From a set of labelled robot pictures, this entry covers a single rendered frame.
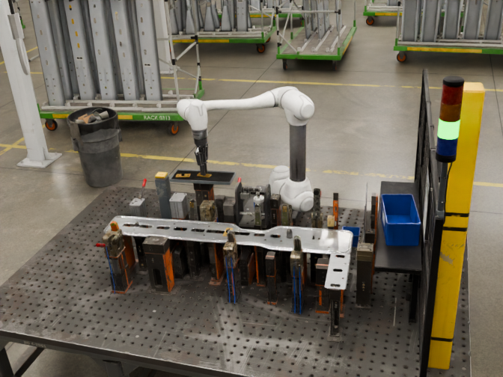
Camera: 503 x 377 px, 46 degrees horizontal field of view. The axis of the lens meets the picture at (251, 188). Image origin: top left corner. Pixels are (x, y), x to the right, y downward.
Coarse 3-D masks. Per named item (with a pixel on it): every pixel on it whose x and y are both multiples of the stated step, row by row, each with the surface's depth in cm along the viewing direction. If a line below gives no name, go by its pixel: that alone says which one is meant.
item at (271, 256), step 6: (270, 252) 305; (270, 258) 300; (270, 264) 301; (276, 264) 308; (270, 270) 303; (276, 270) 309; (270, 276) 305; (270, 282) 308; (270, 288) 309; (276, 288) 313; (270, 294) 310; (276, 294) 313; (270, 300) 311; (276, 300) 314; (276, 306) 311
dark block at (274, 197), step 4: (272, 196) 331; (276, 196) 330; (280, 196) 332; (272, 200) 328; (276, 200) 328; (280, 200) 333; (272, 204) 329; (276, 204) 329; (280, 204) 334; (272, 208) 330; (276, 208) 330; (280, 208) 336; (272, 212) 332; (276, 212) 332; (280, 212) 337; (272, 216) 333; (276, 216) 333; (280, 216) 338; (272, 220) 335; (276, 220) 334; (280, 220) 339; (272, 224) 336; (276, 224) 335; (280, 224) 339; (272, 236) 340; (276, 236) 339
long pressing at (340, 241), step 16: (144, 224) 335; (160, 224) 334; (176, 224) 333; (192, 224) 332; (208, 224) 331; (224, 224) 330; (192, 240) 319; (208, 240) 317; (224, 240) 316; (240, 240) 315; (256, 240) 314; (272, 240) 313; (288, 240) 312; (304, 240) 311; (320, 240) 310; (336, 240) 309; (352, 240) 309
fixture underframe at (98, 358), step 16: (0, 336) 317; (0, 352) 329; (32, 352) 359; (80, 352) 304; (0, 368) 331; (16, 368) 348; (112, 368) 302; (128, 368) 301; (144, 368) 342; (160, 368) 291
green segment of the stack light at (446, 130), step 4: (440, 120) 202; (440, 124) 202; (444, 124) 200; (448, 124) 200; (452, 124) 199; (456, 124) 200; (440, 128) 202; (444, 128) 201; (448, 128) 200; (452, 128) 200; (456, 128) 200; (440, 132) 203; (444, 132) 202; (448, 132) 201; (452, 132) 201; (456, 132) 201; (440, 136) 203; (444, 136) 202; (448, 136) 201; (452, 136) 201; (456, 136) 202
